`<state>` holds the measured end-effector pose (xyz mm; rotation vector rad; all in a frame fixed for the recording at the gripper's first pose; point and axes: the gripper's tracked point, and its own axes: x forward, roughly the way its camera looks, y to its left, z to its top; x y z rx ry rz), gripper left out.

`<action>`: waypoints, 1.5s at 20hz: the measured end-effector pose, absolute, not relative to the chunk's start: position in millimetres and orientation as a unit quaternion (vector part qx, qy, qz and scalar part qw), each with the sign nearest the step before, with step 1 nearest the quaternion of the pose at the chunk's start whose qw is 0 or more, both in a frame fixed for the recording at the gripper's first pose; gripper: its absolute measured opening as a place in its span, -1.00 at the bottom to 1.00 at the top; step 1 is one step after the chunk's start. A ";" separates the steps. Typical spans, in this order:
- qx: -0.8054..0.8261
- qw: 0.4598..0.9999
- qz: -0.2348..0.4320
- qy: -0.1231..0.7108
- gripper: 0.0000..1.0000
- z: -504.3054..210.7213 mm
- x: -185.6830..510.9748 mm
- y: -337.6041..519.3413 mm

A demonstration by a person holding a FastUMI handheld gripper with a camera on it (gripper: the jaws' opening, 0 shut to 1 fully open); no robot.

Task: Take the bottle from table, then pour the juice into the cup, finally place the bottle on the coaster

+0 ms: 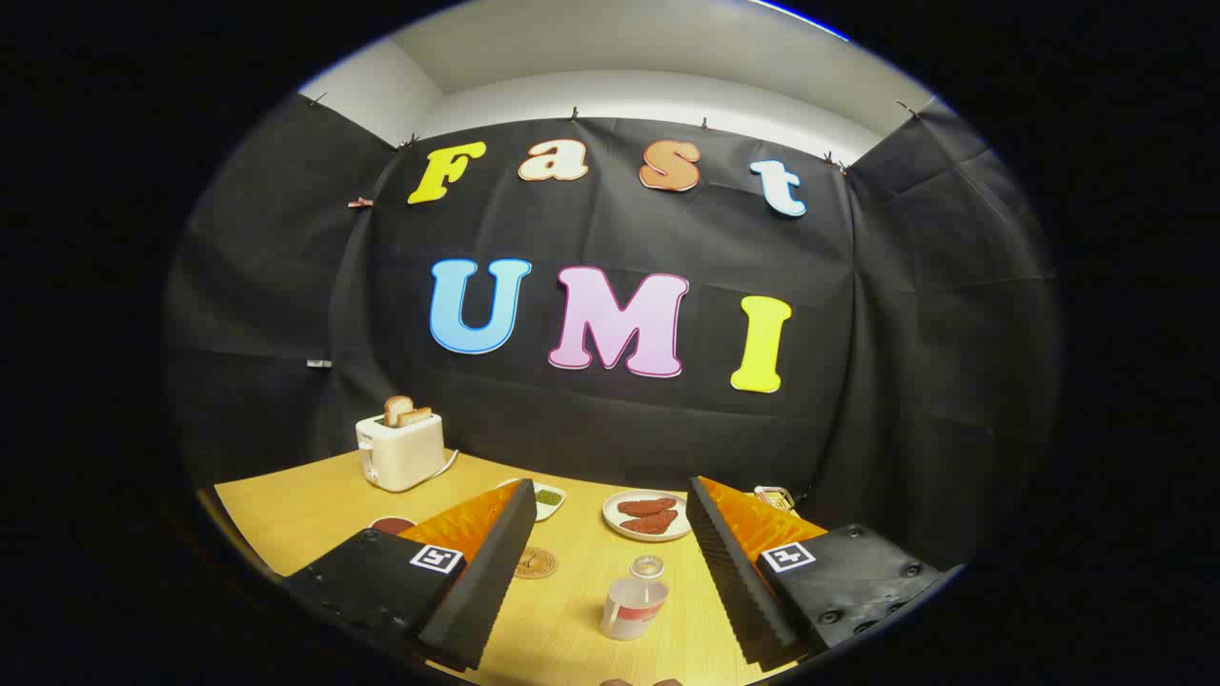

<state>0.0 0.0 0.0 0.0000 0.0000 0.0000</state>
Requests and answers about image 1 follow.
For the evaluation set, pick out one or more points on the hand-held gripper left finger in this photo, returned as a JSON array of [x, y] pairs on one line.
[[486, 581]]

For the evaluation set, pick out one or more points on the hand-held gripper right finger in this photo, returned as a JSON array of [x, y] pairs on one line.
[[734, 581]]

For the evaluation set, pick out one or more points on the round wooden coaster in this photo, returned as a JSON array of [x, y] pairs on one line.
[[539, 564]]

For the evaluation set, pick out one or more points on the clear juice bottle red label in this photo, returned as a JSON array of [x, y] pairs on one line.
[[634, 605]]

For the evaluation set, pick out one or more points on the beige cup maroon inside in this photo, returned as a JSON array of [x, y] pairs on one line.
[[391, 525]]

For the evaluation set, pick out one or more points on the red meat slice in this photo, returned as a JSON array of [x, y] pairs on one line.
[[653, 522], [648, 506]]

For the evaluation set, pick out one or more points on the white divided bean dish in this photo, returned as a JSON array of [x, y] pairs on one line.
[[550, 497]]

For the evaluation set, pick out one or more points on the white round plate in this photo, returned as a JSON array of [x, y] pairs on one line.
[[611, 515]]

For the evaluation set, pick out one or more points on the white toaster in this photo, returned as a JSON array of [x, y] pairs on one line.
[[405, 457]]

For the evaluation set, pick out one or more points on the wooden table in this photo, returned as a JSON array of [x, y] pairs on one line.
[[315, 505]]

